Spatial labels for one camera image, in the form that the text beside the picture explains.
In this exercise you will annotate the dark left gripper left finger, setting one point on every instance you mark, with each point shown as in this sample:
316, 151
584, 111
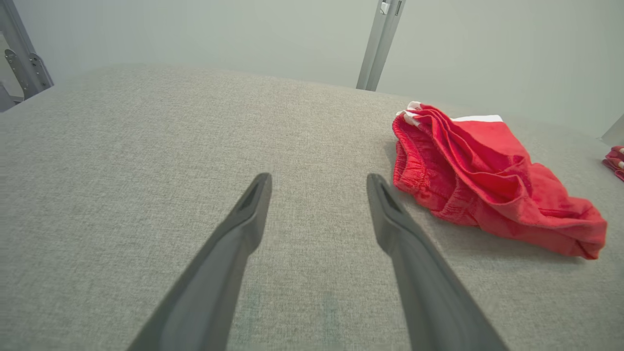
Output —
214, 273

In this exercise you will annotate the grey fabric sofa cushion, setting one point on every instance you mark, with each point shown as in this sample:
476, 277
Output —
122, 170

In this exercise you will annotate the grey post bracket with screws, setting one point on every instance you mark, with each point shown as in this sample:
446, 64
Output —
34, 73

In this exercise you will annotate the red shorts white trim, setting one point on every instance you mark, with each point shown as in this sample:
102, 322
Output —
487, 185

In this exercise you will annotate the red Bulls 23 jersey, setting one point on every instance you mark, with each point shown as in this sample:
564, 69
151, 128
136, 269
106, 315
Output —
616, 163

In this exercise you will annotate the grey metal post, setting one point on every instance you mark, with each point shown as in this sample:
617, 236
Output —
12, 24
378, 53

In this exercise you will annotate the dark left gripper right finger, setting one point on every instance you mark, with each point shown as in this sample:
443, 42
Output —
424, 282

